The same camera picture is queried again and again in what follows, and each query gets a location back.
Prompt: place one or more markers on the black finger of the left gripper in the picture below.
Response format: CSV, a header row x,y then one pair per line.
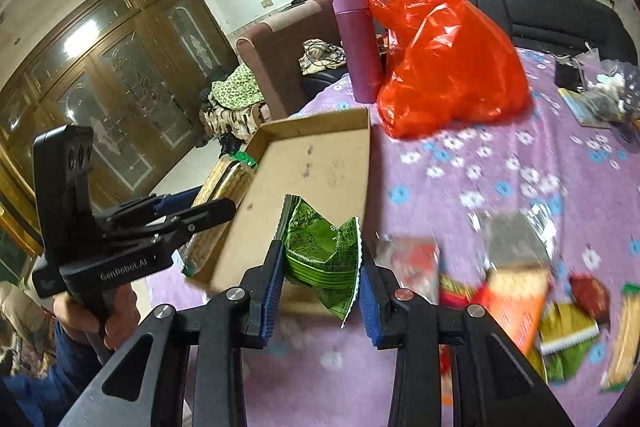
x,y
200,211

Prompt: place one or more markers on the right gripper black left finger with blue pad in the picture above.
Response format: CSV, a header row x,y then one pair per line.
x,y
144,382

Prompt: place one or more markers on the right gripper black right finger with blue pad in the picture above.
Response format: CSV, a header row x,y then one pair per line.
x,y
492,382

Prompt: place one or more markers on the orange cracker package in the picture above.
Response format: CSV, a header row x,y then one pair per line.
x,y
515,300

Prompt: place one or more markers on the person's left hand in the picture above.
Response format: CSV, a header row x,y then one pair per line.
x,y
77,321

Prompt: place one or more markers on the cracker pack in tray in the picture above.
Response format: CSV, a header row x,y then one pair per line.
x,y
220,206

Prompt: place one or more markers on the yellow green snack packet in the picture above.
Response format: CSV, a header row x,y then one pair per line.
x,y
565,336

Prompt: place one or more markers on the dark red snack packet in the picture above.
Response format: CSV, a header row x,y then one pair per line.
x,y
591,296

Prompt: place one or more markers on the green patterned cloth pile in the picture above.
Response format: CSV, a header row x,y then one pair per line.
x,y
238,91

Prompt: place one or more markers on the silver foil snack packet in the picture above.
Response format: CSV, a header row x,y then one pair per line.
x,y
523,239

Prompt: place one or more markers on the wooden glass door cabinet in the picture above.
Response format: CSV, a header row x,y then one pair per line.
x,y
131,70

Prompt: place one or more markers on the cardboard tray box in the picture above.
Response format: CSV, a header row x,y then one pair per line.
x,y
309,184

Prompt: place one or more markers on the brown armchair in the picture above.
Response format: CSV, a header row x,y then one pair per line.
x,y
272,49

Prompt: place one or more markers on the purple floral tablecloth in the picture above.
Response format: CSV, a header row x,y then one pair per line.
x,y
317,371

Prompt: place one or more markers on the purple thermos bottle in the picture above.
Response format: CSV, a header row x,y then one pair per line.
x,y
356,26

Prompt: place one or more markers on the booklet on table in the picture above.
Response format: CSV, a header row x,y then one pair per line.
x,y
581,111

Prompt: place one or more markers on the red plastic bag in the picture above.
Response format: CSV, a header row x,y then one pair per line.
x,y
447,63

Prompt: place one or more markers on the small black box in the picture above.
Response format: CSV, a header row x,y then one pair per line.
x,y
567,76

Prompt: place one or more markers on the black sofa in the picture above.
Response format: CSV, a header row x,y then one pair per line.
x,y
562,27

